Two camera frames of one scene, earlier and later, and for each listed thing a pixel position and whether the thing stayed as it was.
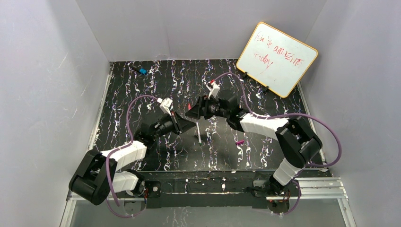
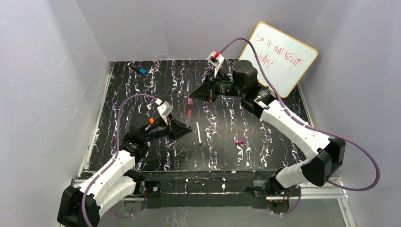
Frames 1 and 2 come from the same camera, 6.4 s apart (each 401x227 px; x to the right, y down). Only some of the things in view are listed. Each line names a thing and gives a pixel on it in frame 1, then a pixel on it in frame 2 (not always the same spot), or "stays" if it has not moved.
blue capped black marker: [141, 70] stays
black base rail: [226, 189] stays
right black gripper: [204, 107] to [212, 89]
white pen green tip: [199, 133] stays
